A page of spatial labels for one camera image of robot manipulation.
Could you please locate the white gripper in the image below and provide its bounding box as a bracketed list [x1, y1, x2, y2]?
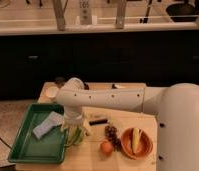
[61, 106, 84, 131]

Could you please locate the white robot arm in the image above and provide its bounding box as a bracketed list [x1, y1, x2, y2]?
[56, 78, 199, 171]

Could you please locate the white small cup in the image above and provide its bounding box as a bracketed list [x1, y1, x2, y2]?
[45, 86, 58, 99]

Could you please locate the blue grey sponge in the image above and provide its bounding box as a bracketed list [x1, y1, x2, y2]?
[33, 111, 63, 140]

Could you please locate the dark red bowl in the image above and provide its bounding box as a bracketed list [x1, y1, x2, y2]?
[84, 83, 89, 90]

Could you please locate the purple grape bunch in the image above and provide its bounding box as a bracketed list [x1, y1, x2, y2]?
[105, 125, 121, 151]

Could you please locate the green plastic tray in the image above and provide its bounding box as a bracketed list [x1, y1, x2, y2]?
[8, 103, 68, 163]

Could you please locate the orange fruit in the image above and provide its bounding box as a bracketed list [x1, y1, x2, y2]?
[100, 141, 114, 156]

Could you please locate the black white small object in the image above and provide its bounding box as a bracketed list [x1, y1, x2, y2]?
[112, 84, 125, 89]

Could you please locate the orange bowl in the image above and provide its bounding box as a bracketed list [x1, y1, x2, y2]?
[121, 128, 153, 160]

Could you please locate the black handled knife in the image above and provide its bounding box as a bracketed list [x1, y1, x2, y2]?
[88, 115, 108, 125]

